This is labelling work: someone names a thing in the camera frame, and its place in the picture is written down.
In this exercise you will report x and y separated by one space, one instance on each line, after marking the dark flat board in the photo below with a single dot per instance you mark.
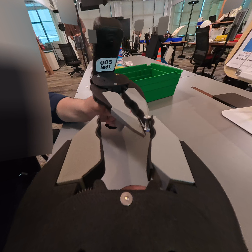
232 99

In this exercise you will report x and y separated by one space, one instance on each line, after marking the black disc-topped pole stand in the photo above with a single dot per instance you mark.
61 27

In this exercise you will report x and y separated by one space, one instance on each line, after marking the cluttered wooden desk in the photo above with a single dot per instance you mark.
218 42

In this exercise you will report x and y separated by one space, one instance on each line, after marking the wooden post with red sign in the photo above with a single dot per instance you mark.
46 59

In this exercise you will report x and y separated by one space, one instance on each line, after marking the tilted paper board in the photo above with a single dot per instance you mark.
178 30

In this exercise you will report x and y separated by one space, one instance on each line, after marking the white hanging sheet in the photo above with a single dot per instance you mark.
168 54

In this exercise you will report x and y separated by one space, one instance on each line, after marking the printed instruction sheet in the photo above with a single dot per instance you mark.
242 59

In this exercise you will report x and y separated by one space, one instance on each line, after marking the large black display screen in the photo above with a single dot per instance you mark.
126 27

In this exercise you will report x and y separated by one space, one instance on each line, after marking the green plastic bin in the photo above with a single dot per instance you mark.
157 86

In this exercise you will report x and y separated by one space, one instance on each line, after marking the white cabinet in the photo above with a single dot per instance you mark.
52 61

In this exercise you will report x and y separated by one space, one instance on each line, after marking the printed paper leaflets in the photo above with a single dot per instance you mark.
128 63

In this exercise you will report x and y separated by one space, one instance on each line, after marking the white wipes canister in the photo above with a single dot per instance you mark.
119 57

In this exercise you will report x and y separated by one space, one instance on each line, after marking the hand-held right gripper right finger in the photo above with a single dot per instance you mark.
169 157

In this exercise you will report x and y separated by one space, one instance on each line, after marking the white framed sign stand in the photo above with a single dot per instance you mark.
78 42

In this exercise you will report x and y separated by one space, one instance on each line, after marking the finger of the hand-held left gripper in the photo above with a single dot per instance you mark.
138 100
122 114

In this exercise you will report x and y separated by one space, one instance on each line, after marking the white lamp base plate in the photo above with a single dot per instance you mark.
240 118

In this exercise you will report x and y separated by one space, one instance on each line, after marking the white hard hat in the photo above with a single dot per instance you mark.
205 23

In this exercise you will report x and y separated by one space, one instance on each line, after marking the black framed tilted panel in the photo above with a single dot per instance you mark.
238 23

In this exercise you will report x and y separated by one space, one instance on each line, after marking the black studio softbox light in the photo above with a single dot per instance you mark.
92 5

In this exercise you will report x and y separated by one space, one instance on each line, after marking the wooden top desk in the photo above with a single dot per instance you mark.
177 41

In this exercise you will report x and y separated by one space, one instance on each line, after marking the person's left forearm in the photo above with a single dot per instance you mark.
72 110

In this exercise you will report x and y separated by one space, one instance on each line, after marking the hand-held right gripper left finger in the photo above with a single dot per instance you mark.
82 155

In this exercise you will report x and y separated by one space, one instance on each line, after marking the short steel bolt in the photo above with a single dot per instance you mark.
146 126

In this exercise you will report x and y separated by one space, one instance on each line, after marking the black high-back chair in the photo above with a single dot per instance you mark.
153 45

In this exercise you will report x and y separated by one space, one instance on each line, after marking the person's left hand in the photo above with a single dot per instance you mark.
102 114

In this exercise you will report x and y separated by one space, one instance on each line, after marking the black light stand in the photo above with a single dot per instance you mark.
79 33

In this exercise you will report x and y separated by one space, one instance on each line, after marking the black floor stand pole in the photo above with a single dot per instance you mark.
190 29

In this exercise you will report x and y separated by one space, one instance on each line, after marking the blue plastic tray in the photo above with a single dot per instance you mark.
178 39

